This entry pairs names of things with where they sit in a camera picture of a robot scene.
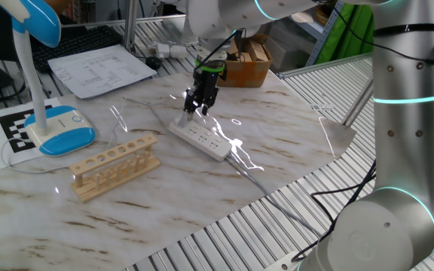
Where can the green cloth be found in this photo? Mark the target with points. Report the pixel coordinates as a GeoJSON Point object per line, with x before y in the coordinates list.
{"type": "Point", "coordinates": [349, 34]}

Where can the grey metal shelf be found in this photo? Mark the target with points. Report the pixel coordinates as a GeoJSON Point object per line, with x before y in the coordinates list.
{"type": "Point", "coordinates": [324, 34]}

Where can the printed white paper sheet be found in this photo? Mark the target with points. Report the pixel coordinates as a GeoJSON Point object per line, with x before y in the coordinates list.
{"type": "Point", "coordinates": [96, 71]}

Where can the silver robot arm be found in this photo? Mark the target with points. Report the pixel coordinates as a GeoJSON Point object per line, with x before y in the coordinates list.
{"type": "Point", "coordinates": [409, 150]}

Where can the black keyboard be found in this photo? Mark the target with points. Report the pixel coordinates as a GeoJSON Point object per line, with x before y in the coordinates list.
{"type": "Point", "coordinates": [77, 41]}

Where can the white power strip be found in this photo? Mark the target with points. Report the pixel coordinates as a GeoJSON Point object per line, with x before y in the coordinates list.
{"type": "Point", "coordinates": [209, 143]}

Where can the brown cardboard box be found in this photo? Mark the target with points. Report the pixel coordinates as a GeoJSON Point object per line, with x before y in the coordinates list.
{"type": "Point", "coordinates": [247, 73]}

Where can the blue white desk lamp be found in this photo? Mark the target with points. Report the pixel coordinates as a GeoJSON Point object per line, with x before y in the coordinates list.
{"type": "Point", "coordinates": [62, 135]}

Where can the wooden test tube rack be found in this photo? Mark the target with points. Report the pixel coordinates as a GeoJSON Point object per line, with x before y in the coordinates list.
{"type": "Point", "coordinates": [89, 192]}

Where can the aluminium frame post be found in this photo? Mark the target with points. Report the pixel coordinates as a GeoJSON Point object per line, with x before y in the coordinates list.
{"type": "Point", "coordinates": [130, 22]}

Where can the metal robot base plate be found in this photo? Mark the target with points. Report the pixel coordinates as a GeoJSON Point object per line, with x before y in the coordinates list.
{"type": "Point", "coordinates": [281, 263]}

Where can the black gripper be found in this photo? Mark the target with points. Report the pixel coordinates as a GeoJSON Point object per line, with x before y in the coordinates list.
{"type": "Point", "coordinates": [205, 84]}

